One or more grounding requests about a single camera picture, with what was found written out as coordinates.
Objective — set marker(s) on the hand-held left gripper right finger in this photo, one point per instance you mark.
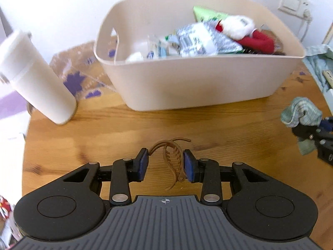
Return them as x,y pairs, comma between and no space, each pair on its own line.
189,165

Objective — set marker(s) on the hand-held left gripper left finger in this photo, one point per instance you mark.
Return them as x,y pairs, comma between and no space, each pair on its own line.
142,164

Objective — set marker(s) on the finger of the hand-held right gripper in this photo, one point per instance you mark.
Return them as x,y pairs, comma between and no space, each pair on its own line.
305,132
327,127

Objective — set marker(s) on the brown hair claw clip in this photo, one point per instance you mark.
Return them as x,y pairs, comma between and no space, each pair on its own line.
179,172

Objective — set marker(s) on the light green sock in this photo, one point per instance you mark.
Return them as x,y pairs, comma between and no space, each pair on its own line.
299,109

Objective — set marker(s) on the beige plastic storage bin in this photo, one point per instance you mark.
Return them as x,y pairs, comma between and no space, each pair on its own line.
195,83

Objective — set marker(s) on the silver green snack packet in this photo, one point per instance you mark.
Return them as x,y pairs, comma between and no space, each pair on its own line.
197,37

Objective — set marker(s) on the wooden desktop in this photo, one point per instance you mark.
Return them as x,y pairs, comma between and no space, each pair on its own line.
104,135

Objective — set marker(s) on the light blue cloth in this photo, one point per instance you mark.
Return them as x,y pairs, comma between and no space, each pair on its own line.
316,60

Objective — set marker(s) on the brown fabric scrunchie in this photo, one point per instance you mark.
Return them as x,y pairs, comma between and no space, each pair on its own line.
274,35

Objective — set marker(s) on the clear plastic bag purple print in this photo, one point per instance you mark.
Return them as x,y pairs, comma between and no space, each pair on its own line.
75,83

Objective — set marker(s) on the clear plastic tissue packet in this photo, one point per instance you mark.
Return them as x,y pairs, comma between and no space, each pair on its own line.
157,48

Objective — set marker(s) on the white tumbler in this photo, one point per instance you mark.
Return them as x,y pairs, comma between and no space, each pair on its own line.
39,83

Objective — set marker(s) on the purple white cloth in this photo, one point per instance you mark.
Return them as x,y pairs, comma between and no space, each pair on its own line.
13,104

